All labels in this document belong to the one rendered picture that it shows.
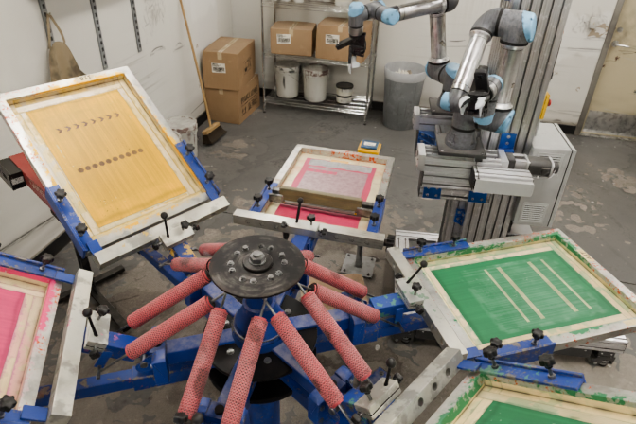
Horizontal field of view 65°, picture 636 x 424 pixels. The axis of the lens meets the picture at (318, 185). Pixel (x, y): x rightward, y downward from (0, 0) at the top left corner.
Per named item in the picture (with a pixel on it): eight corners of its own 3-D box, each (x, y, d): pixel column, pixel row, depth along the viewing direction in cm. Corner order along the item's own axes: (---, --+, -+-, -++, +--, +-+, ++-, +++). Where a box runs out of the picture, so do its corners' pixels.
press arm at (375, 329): (550, 293, 211) (554, 283, 208) (559, 303, 206) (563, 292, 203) (260, 351, 180) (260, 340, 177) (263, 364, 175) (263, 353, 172)
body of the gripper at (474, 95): (485, 117, 182) (493, 107, 191) (485, 95, 178) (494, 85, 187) (464, 115, 185) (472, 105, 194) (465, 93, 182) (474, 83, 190)
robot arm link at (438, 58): (439, 88, 284) (435, -9, 251) (423, 79, 295) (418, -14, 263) (456, 80, 287) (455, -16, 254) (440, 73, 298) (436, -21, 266)
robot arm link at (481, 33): (476, -2, 211) (436, 102, 205) (503, 2, 206) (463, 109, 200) (478, 14, 221) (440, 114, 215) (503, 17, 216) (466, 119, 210)
